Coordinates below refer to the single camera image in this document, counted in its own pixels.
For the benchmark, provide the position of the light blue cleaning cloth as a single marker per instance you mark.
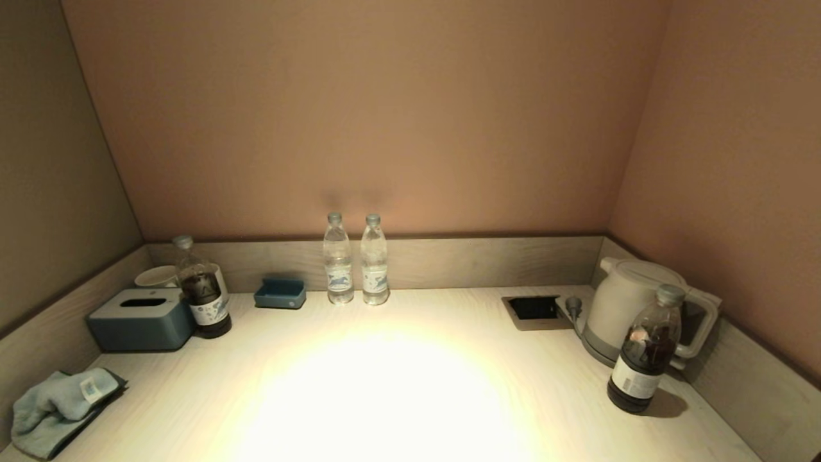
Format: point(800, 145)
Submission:
point(54, 410)

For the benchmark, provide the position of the clear water bottle blue label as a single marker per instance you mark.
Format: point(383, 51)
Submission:
point(374, 269)
point(338, 269)

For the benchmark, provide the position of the recessed black power socket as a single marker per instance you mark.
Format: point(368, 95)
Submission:
point(532, 308)

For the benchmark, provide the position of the small blue tray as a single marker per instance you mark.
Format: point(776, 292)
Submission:
point(279, 294)

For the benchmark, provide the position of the grey kettle plug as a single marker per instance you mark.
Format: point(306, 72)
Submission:
point(573, 305)

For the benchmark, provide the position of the dark drink bottle patterned label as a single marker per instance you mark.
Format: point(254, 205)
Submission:
point(205, 301)

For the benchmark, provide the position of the white electric kettle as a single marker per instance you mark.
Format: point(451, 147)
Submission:
point(625, 301)

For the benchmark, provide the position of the white ceramic cup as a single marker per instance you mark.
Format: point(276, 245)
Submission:
point(154, 277)

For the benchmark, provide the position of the dark drink bottle white label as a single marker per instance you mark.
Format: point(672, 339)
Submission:
point(643, 359)

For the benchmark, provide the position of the blue grey tissue box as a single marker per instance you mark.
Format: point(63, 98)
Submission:
point(140, 324)

